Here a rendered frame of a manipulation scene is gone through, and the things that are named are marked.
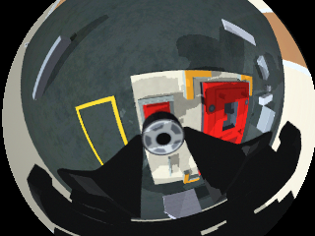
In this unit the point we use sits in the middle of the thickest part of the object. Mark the grey wheel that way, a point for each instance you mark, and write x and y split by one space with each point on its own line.
158 123

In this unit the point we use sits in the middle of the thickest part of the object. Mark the yellow rectangular outline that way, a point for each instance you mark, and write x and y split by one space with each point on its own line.
111 98

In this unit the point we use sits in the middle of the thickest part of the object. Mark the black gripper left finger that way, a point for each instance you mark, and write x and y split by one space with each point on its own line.
119 180

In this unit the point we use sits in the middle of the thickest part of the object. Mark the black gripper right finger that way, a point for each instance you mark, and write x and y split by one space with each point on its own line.
220 162

